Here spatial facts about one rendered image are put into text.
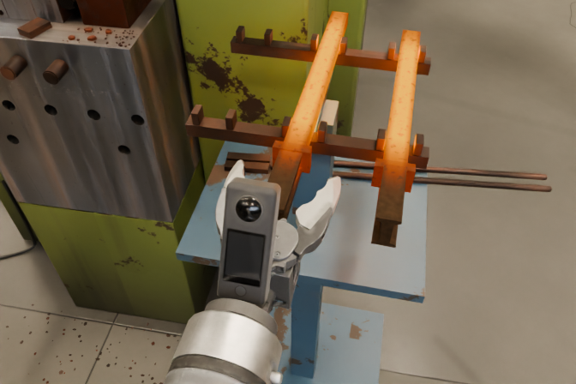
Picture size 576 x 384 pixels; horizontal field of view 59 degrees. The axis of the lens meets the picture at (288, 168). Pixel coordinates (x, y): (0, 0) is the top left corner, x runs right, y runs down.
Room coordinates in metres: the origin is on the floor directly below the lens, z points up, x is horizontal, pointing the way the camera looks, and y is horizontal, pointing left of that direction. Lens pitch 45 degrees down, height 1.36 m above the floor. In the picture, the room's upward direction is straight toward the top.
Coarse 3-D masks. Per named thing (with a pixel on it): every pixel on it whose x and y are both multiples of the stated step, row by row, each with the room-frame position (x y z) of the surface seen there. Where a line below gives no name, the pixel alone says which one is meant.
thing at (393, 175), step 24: (408, 48) 0.67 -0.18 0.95; (408, 72) 0.61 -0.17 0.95; (408, 96) 0.55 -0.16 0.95; (408, 120) 0.50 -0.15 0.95; (408, 144) 0.46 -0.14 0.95; (384, 168) 0.40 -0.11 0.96; (408, 168) 0.41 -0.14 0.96; (384, 192) 0.37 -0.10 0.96; (384, 216) 0.33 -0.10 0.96; (384, 240) 0.33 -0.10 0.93
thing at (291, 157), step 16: (336, 16) 0.77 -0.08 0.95; (336, 32) 0.72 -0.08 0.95; (320, 48) 0.67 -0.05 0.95; (336, 48) 0.67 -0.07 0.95; (320, 64) 0.63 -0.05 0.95; (320, 80) 0.59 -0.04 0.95; (304, 96) 0.55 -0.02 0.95; (320, 96) 0.55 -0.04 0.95; (304, 112) 0.52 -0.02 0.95; (304, 128) 0.49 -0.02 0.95; (288, 144) 0.45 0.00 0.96; (304, 144) 0.46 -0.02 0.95; (288, 160) 0.42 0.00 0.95; (304, 160) 0.43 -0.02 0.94; (272, 176) 0.40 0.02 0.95; (288, 176) 0.40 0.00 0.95; (288, 192) 0.37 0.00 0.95; (288, 208) 0.37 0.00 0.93
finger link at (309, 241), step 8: (328, 208) 0.36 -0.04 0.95; (328, 216) 0.35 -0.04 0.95; (320, 224) 0.34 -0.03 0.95; (304, 232) 0.32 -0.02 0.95; (312, 232) 0.32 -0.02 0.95; (320, 232) 0.32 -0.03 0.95; (304, 240) 0.31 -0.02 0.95; (312, 240) 0.31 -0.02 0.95; (320, 240) 0.32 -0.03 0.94; (296, 248) 0.30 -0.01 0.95; (304, 248) 0.30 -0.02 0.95; (312, 248) 0.31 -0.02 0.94; (296, 256) 0.30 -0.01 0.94
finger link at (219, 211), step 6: (222, 192) 0.38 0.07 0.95; (222, 198) 0.37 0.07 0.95; (222, 204) 0.36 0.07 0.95; (216, 210) 0.35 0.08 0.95; (222, 210) 0.35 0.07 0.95; (216, 216) 0.35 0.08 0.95; (222, 216) 0.35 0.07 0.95; (216, 222) 0.34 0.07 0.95; (222, 222) 0.34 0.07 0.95; (222, 228) 0.33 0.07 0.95
